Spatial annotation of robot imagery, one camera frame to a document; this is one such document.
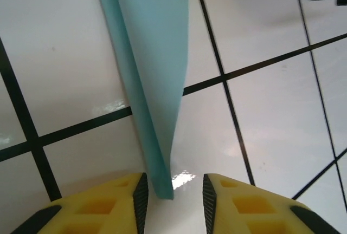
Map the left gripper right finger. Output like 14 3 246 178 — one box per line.
202 173 341 234

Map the light blue paper sheet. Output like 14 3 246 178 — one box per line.
93 0 192 201

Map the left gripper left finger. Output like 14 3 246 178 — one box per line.
10 172 149 234

